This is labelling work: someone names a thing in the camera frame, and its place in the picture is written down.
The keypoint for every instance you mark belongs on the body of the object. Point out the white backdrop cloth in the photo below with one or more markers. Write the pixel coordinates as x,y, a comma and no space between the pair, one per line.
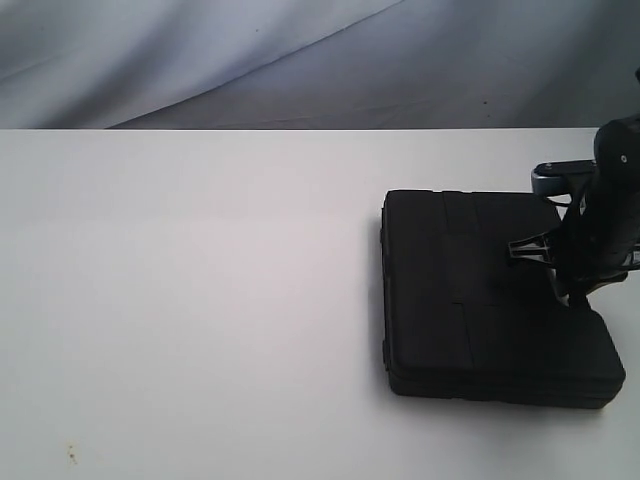
317,64

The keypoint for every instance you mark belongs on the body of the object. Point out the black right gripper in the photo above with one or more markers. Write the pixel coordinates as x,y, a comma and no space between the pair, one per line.
597,243

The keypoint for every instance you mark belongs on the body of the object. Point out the black plastic tool case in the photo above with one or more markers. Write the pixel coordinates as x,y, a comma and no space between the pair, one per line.
461,322

